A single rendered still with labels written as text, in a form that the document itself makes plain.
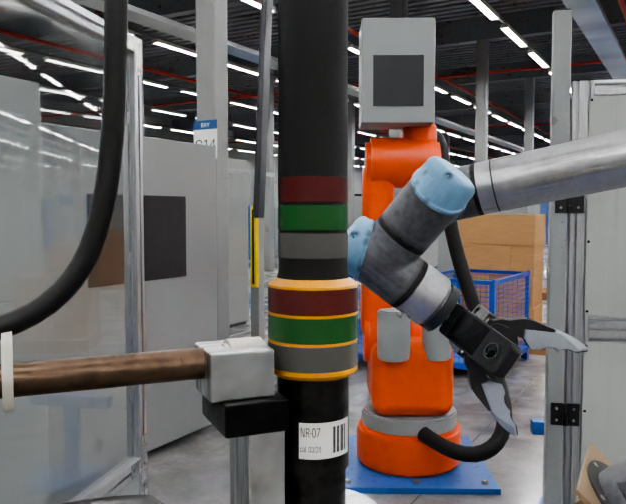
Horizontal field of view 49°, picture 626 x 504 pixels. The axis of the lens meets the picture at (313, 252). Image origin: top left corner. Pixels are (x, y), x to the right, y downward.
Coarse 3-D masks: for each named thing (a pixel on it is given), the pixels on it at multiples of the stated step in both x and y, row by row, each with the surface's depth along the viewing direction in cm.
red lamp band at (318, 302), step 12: (276, 300) 32; (288, 300) 31; (300, 300) 31; (312, 300) 31; (324, 300) 31; (336, 300) 31; (348, 300) 32; (276, 312) 32; (288, 312) 31; (300, 312) 31; (312, 312) 31; (324, 312) 31; (336, 312) 31; (348, 312) 32
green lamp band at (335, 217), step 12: (288, 216) 32; (300, 216) 31; (312, 216) 31; (324, 216) 31; (336, 216) 32; (288, 228) 32; (300, 228) 31; (312, 228) 31; (324, 228) 31; (336, 228) 32
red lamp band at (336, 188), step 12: (288, 180) 32; (300, 180) 31; (312, 180) 31; (324, 180) 31; (336, 180) 32; (288, 192) 32; (300, 192) 31; (312, 192) 31; (324, 192) 31; (336, 192) 32
